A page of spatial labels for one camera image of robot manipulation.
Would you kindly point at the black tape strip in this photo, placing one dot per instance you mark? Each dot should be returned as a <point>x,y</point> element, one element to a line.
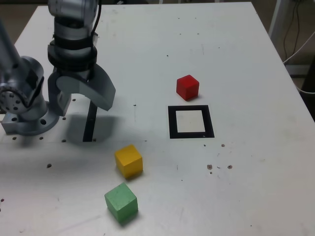
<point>88,127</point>

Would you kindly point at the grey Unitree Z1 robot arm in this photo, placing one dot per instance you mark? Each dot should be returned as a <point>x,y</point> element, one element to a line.
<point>24,115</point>

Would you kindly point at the small grey bracket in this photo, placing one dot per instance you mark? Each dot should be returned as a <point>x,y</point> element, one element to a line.
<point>119,2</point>

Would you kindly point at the red cube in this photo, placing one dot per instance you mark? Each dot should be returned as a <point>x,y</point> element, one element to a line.
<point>187,87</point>

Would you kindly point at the white frame leg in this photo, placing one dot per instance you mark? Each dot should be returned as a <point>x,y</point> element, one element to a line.
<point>275,17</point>

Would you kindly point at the green cube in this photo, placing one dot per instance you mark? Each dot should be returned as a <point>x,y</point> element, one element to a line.
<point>120,202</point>

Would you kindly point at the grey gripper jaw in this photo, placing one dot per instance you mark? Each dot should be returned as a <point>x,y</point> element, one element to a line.
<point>55,98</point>
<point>98,91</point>

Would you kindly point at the yellow cube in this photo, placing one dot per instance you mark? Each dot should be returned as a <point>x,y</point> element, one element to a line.
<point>129,161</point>

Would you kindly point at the black tape square outline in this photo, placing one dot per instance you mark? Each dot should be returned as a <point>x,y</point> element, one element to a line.
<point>192,135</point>

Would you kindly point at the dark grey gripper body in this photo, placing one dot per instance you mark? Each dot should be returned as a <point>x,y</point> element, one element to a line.
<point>76,73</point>

